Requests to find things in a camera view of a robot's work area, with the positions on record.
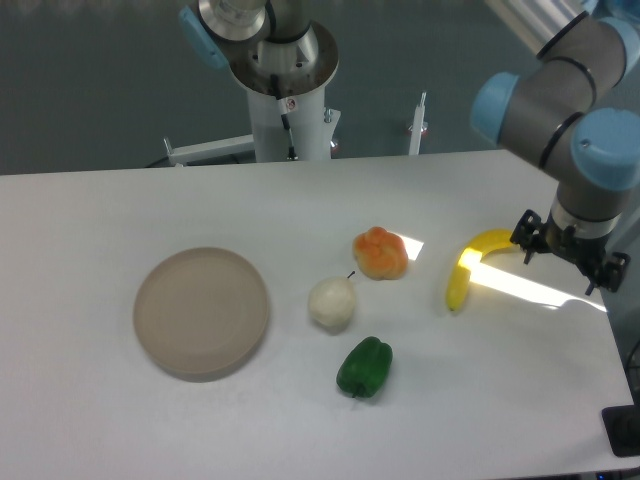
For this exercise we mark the white pedestal foot bar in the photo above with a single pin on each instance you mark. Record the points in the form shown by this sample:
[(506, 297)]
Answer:
[(212, 150)]

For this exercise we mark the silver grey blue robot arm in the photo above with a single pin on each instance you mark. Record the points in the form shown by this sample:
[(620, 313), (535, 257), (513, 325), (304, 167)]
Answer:
[(549, 119)]

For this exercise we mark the white right foot bar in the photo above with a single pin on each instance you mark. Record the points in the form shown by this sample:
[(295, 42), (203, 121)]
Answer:
[(419, 126)]

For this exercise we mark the yellow banana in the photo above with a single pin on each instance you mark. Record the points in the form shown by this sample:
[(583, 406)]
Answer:
[(480, 246)]

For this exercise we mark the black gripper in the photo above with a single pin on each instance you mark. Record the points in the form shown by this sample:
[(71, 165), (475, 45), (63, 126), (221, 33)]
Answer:
[(577, 241)]

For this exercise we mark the black box at table edge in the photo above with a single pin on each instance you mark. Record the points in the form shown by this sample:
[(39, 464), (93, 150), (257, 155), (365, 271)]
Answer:
[(622, 428)]

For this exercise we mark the green bell pepper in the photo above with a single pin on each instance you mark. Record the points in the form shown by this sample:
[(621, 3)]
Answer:
[(365, 369)]

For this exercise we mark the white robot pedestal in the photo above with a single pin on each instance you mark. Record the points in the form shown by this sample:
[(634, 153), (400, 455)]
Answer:
[(285, 85)]

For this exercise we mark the white pear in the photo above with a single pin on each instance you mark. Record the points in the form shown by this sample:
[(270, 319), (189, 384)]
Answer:
[(331, 303)]

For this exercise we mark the beige round plate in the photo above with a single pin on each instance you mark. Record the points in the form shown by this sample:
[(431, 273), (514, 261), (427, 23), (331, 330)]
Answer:
[(200, 314)]

